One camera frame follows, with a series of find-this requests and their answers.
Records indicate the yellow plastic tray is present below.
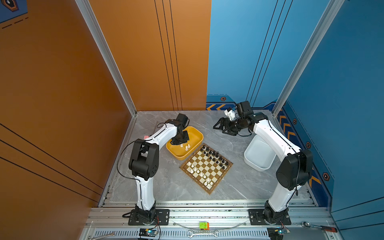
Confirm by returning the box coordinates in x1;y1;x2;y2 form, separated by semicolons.
166;126;204;161

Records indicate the orange green small block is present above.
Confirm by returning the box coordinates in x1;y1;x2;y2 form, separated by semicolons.
199;222;210;230

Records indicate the wooden chess board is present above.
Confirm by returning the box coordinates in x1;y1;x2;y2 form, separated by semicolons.
181;143;233;194

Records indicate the red handled ratchet wrench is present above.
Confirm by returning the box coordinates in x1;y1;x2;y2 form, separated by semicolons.
302;222;338;233

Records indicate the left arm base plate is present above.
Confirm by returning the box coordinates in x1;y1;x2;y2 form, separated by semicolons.
128;209;170;226

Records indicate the green circuit board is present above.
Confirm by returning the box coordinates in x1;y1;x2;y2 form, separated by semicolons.
139;229;159;239
267;228;291;240

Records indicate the white chess piece in tray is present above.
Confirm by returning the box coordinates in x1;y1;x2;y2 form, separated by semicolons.
180;144;191;151

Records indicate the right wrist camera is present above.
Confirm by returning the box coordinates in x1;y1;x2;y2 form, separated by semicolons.
225;108;236;121

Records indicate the right green circuit board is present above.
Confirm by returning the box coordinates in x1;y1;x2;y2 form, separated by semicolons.
267;228;291;240

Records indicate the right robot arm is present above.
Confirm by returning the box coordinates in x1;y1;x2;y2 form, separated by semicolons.
213;101;313;225

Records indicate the silver combination wrench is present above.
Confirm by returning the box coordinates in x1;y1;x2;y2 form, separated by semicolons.
187;230;220;238

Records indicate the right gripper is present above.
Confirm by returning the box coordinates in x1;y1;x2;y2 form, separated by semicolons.
212;117;245;136

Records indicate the left green circuit board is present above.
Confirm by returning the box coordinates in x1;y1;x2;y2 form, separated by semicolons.
139;229;159;239

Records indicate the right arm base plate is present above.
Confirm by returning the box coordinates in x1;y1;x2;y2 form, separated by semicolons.
248;209;292;226

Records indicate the aluminium rail frame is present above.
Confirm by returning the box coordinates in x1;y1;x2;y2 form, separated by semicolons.
79;200;343;240

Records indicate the white plastic tray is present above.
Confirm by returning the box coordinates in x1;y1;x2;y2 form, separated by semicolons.
244;135;277;172

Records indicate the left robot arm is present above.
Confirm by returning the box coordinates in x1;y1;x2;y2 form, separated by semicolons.
129;114;189;225

